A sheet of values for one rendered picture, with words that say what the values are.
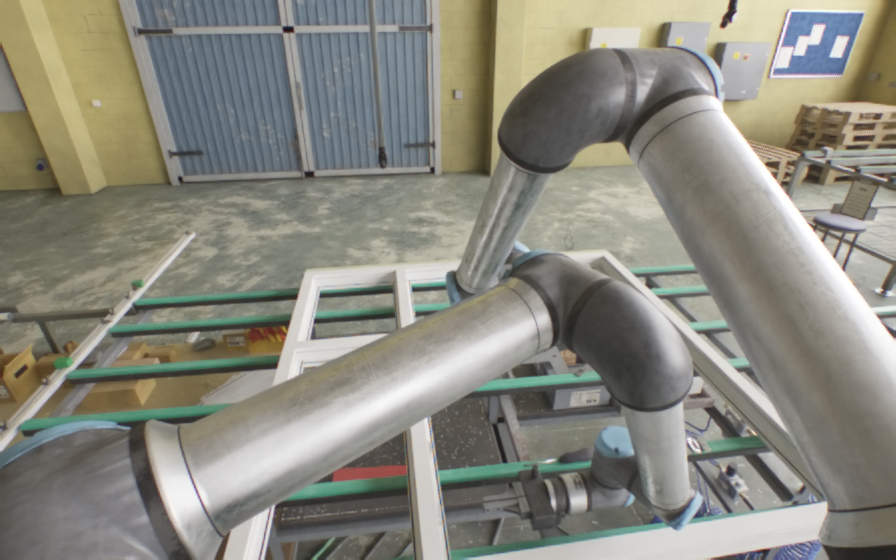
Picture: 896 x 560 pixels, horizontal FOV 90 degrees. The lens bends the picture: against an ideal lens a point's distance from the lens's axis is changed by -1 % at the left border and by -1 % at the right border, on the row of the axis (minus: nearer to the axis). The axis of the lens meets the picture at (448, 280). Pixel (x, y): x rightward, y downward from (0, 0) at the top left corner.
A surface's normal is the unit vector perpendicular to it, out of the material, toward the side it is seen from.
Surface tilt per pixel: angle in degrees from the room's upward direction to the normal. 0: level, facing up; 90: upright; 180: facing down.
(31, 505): 3
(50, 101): 90
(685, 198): 78
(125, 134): 90
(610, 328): 61
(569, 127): 103
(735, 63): 90
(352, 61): 90
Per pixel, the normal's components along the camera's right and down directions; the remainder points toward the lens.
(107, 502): 0.21, -0.54
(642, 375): -0.19, 0.36
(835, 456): -0.94, 0.05
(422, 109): 0.12, 0.47
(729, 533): 0.00, -0.88
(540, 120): -0.54, 0.34
